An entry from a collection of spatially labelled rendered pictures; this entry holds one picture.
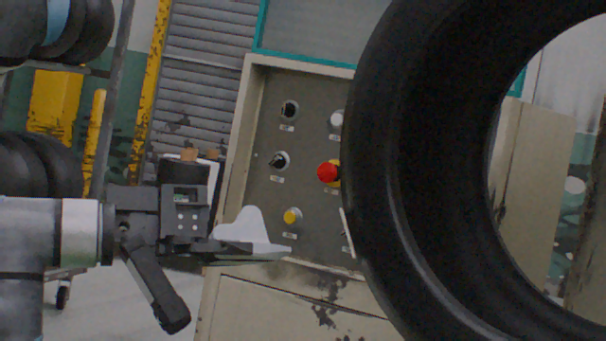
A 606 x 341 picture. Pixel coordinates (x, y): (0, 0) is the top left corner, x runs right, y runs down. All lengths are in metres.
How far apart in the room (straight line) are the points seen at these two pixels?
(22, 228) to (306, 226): 1.06
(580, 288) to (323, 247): 0.73
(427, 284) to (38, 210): 0.43
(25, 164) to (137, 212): 4.01
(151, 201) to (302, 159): 0.99
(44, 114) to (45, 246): 9.87
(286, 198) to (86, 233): 1.05
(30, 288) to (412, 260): 0.41
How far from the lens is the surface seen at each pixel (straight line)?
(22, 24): 1.42
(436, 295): 1.34
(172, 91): 11.28
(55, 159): 5.71
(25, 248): 1.32
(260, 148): 2.36
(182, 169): 7.77
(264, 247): 1.35
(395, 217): 1.35
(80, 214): 1.32
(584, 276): 1.68
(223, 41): 11.14
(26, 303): 1.32
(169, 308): 1.32
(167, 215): 1.33
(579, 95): 10.50
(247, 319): 2.31
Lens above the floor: 1.19
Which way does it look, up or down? 3 degrees down
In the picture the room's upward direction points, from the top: 11 degrees clockwise
